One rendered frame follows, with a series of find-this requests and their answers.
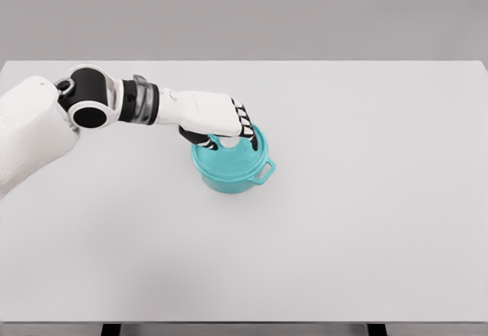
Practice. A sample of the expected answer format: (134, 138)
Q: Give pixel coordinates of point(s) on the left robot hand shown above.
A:
(207, 113)

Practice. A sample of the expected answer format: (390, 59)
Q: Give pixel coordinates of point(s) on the teal pot lid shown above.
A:
(232, 162)

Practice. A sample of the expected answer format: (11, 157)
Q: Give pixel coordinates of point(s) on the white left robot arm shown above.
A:
(34, 122)

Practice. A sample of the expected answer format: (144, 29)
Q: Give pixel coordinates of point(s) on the teal pot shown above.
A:
(228, 183)

